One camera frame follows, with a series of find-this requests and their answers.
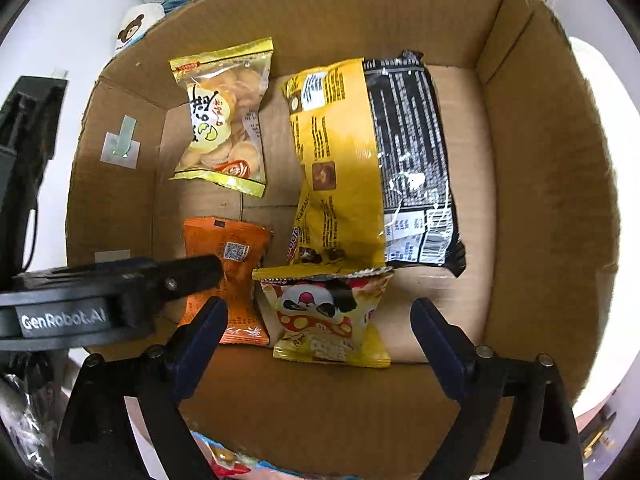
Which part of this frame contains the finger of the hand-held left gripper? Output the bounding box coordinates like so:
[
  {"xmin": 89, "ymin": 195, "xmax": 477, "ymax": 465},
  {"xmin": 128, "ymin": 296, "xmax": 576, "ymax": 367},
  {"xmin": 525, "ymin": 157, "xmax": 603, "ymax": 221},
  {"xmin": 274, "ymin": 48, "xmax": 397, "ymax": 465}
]
[
  {"xmin": 150, "ymin": 254, "xmax": 223, "ymax": 311},
  {"xmin": 0, "ymin": 76, "xmax": 68, "ymax": 273}
]

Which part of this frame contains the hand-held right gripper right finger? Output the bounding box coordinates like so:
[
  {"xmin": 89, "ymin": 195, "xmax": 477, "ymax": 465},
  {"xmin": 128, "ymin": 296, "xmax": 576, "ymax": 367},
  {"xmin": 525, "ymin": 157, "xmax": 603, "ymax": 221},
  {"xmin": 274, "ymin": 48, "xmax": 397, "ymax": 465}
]
[{"xmin": 410, "ymin": 297, "xmax": 586, "ymax": 480}]

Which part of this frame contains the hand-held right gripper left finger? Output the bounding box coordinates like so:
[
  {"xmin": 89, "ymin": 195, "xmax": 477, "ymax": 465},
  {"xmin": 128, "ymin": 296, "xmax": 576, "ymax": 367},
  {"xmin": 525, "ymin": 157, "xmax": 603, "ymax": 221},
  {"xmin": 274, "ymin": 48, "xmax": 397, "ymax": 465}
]
[{"xmin": 52, "ymin": 296, "xmax": 231, "ymax": 480}]

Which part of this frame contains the small orange snack packet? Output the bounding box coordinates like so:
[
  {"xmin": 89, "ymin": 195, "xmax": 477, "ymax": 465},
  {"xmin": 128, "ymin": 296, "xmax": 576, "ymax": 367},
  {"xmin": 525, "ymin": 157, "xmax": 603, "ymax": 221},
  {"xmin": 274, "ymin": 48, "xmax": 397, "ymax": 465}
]
[{"xmin": 180, "ymin": 217, "xmax": 273, "ymax": 346}]

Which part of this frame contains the brown cardboard box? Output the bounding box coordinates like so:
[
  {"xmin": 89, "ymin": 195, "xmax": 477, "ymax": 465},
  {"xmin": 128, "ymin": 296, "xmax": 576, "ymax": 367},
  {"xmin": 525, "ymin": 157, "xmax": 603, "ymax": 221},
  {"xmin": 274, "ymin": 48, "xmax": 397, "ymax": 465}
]
[{"xmin": 65, "ymin": 0, "xmax": 621, "ymax": 478}]

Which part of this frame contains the yellow panda print snack packet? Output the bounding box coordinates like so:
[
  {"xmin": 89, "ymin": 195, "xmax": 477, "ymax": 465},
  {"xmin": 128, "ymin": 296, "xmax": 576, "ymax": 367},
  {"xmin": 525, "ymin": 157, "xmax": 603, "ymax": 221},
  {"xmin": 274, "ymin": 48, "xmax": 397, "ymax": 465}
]
[{"xmin": 251, "ymin": 266, "xmax": 395, "ymax": 370}]

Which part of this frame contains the colourful snack packet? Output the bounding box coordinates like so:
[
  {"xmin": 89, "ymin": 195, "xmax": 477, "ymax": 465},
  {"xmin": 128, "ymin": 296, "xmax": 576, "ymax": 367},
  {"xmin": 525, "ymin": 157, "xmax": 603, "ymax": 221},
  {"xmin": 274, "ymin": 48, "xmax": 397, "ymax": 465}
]
[{"xmin": 192, "ymin": 432, "xmax": 301, "ymax": 480}]

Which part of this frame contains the bear print pillow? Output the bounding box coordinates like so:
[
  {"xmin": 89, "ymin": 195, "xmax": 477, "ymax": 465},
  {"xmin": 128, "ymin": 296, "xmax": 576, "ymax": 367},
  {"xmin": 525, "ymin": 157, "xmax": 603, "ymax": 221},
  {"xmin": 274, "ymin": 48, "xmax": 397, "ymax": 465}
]
[{"xmin": 112, "ymin": 2, "xmax": 166, "ymax": 56}]

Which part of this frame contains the yellow round cookie packet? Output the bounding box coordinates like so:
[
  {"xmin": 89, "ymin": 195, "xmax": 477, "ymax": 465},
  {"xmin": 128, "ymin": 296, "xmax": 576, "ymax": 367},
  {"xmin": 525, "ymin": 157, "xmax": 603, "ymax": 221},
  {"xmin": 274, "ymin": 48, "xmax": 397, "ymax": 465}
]
[{"xmin": 168, "ymin": 36, "xmax": 275, "ymax": 198}]

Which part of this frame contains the yellow and black snack bag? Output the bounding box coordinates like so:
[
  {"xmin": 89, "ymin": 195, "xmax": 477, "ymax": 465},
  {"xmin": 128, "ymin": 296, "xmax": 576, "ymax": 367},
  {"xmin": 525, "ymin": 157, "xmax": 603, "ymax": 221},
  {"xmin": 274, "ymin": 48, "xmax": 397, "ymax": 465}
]
[{"xmin": 280, "ymin": 50, "xmax": 467, "ymax": 278}]

